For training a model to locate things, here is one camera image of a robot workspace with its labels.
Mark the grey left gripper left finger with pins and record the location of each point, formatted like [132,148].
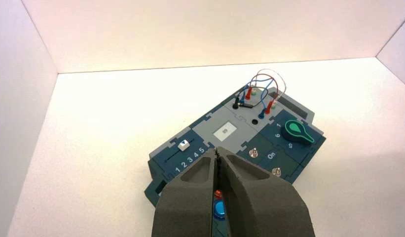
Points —
[186,202]

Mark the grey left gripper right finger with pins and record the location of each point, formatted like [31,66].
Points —
[264,206]

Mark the green pointer knob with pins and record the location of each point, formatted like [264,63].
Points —
[294,129]

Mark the red push button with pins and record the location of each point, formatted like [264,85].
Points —
[218,195]

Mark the blue push button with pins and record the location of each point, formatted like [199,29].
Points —
[219,210]

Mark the blue grey task board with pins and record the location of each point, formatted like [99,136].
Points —
[208,126]

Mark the white display label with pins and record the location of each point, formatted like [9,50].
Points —
[225,131]

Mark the silver toggle switch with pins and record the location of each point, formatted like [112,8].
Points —
[254,153]
[276,172]

